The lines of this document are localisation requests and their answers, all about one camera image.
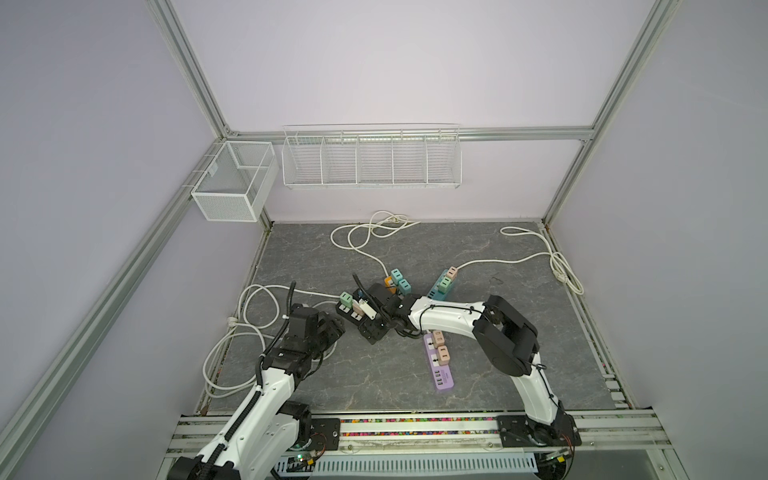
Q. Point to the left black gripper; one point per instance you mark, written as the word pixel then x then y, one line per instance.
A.
pixel 332 329

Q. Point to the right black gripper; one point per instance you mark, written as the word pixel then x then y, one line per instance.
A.
pixel 370 332

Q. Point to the teal charger plug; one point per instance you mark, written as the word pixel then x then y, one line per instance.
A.
pixel 404 287
pixel 397 276

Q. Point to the black power strip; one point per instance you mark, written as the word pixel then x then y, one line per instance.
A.
pixel 372 330

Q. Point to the orange power strip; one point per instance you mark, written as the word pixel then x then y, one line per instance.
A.
pixel 390 284

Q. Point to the pink USB charger plug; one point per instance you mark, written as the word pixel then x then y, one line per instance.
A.
pixel 358 311

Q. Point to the green USB charger plug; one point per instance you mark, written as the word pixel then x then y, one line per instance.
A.
pixel 346 300

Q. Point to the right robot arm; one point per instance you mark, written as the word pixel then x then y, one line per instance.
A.
pixel 508 340

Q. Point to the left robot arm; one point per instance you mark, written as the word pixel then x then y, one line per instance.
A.
pixel 267 423

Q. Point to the pink plug upper purple strip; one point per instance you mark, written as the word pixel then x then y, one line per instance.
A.
pixel 438 337

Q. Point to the pink plug purple strip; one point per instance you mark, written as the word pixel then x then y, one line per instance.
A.
pixel 442 355
pixel 438 337

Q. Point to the green plug on teal strip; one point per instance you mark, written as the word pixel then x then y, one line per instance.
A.
pixel 443 285

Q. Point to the pink plug lower purple strip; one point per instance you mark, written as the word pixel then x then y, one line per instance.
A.
pixel 442 355

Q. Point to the teal power strip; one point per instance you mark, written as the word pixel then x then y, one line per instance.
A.
pixel 433 294

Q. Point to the purple power strip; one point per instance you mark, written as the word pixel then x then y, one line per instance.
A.
pixel 441 375

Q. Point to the small white mesh basket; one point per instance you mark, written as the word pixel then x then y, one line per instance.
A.
pixel 236 183

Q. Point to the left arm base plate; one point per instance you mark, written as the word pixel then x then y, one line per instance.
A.
pixel 318 434

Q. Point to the long white wire basket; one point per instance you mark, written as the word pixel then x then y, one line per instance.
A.
pixel 389 155

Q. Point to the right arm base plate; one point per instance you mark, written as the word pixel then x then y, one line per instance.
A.
pixel 520 431

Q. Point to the white slotted cable duct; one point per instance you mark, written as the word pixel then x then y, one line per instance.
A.
pixel 339 466

